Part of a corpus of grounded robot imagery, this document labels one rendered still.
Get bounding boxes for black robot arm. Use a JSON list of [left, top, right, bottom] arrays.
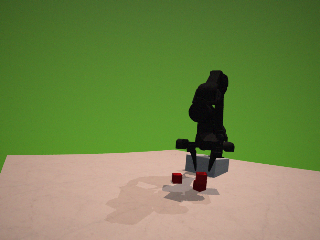
[[189, 70, 228, 151]]

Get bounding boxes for red cube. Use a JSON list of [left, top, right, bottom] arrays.
[[193, 180, 206, 192], [195, 172, 207, 185], [172, 173, 182, 184]]

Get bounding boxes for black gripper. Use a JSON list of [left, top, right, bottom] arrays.
[[175, 123, 235, 171]]

